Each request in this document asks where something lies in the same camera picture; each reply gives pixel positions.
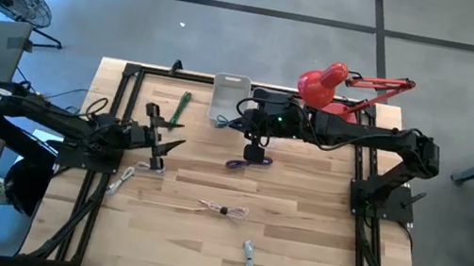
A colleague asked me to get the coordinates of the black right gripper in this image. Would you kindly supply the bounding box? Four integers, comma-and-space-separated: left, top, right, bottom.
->
221, 83, 302, 169

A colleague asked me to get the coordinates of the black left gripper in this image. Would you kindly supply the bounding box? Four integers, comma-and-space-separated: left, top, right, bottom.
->
120, 99, 192, 175

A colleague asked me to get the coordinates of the purple cable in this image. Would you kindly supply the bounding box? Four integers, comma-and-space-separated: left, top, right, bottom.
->
223, 150, 274, 176

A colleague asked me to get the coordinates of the pink cable with black strap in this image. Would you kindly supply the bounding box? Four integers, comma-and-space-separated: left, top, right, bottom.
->
195, 198, 251, 225

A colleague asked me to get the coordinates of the light blue cable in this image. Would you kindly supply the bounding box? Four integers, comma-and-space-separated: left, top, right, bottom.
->
239, 239, 261, 266

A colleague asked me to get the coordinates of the clear plastic bin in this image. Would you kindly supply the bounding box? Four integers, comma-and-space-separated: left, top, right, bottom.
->
205, 70, 254, 127

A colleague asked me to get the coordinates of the small black clamp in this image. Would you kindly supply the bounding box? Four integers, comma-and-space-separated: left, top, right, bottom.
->
168, 58, 185, 78

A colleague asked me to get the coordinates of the red desk lamp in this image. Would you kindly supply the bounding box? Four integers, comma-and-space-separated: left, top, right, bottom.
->
291, 56, 419, 133

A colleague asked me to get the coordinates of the black office chair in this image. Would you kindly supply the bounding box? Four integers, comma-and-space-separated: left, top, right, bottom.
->
0, 153, 56, 219

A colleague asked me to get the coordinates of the green bundled cable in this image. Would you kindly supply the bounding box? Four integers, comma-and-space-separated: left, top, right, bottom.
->
167, 89, 194, 135

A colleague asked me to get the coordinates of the pale lilac bundled cable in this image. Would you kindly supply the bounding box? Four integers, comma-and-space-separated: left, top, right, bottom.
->
134, 159, 168, 177

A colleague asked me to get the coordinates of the white bundled cable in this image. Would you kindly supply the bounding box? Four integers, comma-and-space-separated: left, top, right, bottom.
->
105, 162, 138, 200

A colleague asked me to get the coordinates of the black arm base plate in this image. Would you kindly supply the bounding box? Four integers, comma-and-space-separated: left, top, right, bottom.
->
347, 177, 420, 224
55, 141, 123, 176

